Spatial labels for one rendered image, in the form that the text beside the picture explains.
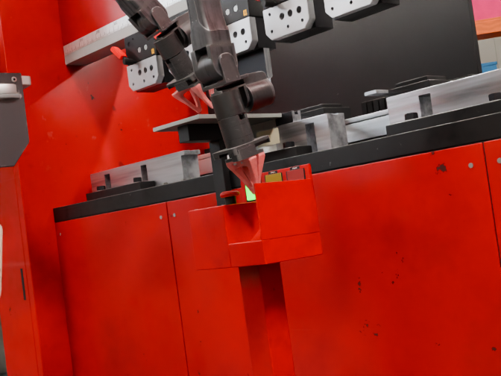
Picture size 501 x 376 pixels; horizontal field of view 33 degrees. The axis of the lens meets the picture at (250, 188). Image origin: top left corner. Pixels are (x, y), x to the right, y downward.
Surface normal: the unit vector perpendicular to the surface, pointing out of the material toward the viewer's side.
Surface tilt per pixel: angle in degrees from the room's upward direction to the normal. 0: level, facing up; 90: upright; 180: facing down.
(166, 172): 90
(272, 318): 90
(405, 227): 90
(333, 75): 90
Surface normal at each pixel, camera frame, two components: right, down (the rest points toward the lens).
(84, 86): 0.66, -0.12
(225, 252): -0.72, 0.06
